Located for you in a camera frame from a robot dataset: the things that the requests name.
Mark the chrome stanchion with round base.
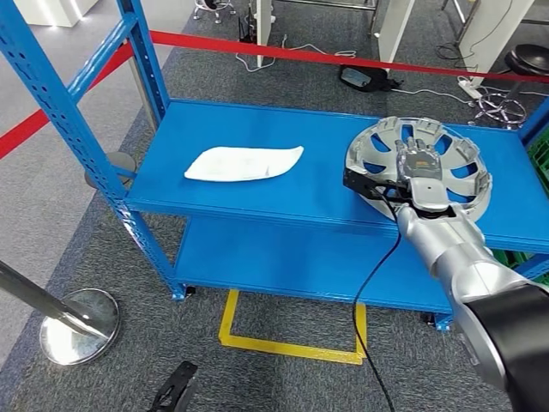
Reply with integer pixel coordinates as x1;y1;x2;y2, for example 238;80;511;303
0;260;121;367
127;53;158;133

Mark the white cabinet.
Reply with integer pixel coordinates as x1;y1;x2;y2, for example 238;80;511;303
12;0;100;28

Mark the white table leg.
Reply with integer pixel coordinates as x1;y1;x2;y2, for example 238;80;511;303
373;0;416;72
455;0;535;88
256;0;274;68

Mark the white power strip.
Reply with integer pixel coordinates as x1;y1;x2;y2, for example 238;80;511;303
458;76;484;101

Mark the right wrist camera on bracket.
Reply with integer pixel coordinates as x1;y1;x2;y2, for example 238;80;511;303
342;167;413;206

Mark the silver plastic wheel hubcap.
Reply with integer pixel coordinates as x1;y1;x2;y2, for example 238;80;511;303
344;116;493;224

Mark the black camera cable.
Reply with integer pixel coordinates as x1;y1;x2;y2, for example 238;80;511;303
351;193;403;412

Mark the white curved plastic part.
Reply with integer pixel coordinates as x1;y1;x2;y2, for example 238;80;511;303
184;145;304;183

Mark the white floor cable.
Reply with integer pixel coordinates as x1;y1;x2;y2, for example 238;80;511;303
392;85;474;109
235;34;357;74

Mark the green plastic crate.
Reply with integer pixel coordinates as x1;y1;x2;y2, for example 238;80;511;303
526;127;549;197
491;249;549;286

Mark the blue metal shelf rack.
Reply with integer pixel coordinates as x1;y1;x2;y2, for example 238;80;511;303
0;0;549;334

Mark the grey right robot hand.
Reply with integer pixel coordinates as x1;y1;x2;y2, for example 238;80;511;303
394;135;444;185

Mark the black stool with chrome base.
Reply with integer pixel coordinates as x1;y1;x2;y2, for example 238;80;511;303
468;44;549;130

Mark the black post stanchion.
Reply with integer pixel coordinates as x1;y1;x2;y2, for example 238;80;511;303
84;151;138;190

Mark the black bag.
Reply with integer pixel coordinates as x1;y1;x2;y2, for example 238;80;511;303
340;65;404;94

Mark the chair with chrome base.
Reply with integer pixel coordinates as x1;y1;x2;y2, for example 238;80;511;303
193;0;237;25

